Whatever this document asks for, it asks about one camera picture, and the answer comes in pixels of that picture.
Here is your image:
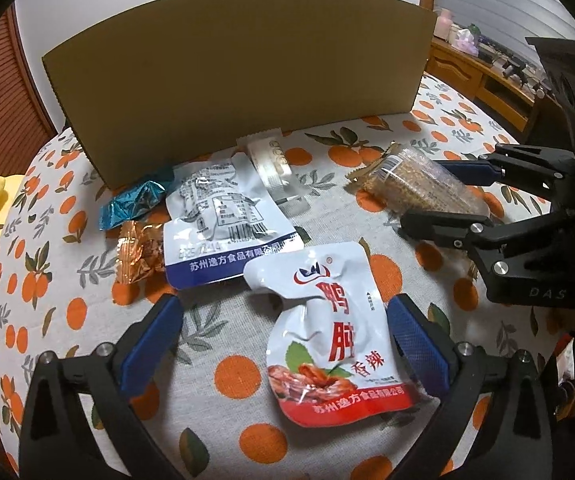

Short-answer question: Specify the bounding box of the clear bag of crackers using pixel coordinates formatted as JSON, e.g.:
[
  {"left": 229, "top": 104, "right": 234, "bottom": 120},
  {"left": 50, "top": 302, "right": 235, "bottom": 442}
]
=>
[{"left": 346, "top": 143, "right": 490, "bottom": 217}]

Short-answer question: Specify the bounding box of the white red duck snack pouch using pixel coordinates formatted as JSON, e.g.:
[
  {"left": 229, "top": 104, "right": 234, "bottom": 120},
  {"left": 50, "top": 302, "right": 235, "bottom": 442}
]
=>
[{"left": 244, "top": 242, "right": 422, "bottom": 428}]

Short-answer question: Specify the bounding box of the wooden sideboard cabinet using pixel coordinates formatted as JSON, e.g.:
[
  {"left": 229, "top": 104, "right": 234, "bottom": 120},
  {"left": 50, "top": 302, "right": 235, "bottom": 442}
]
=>
[{"left": 426, "top": 38, "right": 535, "bottom": 142}]

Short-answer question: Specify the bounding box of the purple tissue pack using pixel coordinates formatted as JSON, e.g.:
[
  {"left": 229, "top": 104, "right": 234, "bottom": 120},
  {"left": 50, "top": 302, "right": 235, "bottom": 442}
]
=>
[{"left": 451, "top": 28, "right": 478, "bottom": 58}]

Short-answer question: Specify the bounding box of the orange print tablecloth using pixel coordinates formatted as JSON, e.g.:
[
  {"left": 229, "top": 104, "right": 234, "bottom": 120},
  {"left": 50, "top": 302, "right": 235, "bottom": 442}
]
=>
[{"left": 0, "top": 71, "right": 569, "bottom": 480}]

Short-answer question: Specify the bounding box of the window roller blind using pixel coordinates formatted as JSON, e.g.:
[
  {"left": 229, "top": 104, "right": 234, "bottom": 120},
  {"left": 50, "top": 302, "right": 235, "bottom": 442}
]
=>
[{"left": 435, "top": 0, "right": 575, "bottom": 63}]

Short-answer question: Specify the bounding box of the pink bottle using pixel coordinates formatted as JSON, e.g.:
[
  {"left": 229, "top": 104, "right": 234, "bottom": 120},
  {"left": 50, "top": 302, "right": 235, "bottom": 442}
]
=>
[{"left": 434, "top": 9, "right": 453, "bottom": 41}]

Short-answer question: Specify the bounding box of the clear white wrapper bar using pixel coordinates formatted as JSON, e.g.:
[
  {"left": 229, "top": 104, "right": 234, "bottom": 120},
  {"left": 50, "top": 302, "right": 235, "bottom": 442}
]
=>
[{"left": 236, "top": 128, "right": 310, "bottom": 218}]

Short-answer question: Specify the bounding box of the orange candy wrapper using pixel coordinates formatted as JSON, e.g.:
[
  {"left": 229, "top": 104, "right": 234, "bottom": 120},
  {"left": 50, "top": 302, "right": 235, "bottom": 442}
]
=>
[{"left": 116, "top": 220, "right": 165, "bottom": 285}]

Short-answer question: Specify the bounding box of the white blue snack pouch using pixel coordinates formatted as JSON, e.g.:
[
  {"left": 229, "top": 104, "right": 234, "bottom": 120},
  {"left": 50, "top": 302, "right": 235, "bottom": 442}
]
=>
[{"left": 164, "top": 153, "right": 304, "bottom": 290}]

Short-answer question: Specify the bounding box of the teal candy wrapper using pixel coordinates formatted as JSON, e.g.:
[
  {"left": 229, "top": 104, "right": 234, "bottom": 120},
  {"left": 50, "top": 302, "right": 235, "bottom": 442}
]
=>
[{"left": 98, "top": 167, "right": 174, "bottom": 231}]

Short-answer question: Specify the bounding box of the brown cardboard box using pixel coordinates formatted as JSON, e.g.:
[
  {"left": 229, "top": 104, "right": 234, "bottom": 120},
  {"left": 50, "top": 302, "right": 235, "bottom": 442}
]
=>
[{"left": 43, "top": 0, "right": 436, "bottom": 188}]

